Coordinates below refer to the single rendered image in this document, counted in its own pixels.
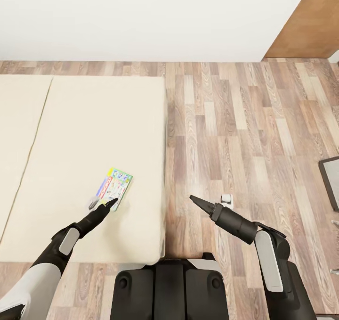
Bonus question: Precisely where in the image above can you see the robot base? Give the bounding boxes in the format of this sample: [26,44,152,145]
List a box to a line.
[110,252,229,320]

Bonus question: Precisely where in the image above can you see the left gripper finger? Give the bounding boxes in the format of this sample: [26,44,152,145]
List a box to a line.
[105,198,118,211]

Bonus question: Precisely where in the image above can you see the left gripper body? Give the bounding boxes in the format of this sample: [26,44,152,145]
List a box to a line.
[84,204,110,230]

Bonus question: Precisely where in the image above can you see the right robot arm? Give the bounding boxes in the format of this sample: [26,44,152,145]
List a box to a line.
[189,194,317,320]

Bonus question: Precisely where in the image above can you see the board game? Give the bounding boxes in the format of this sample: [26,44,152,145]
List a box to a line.
[96,168,132,211]

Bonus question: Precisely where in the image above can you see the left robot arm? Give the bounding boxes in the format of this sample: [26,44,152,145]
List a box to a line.
[0,196,118,320]

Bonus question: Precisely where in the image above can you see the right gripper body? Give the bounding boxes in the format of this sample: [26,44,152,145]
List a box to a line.
[210,203,243,236]

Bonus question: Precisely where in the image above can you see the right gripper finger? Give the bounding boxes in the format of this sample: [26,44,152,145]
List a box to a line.
[189,195,217,213]

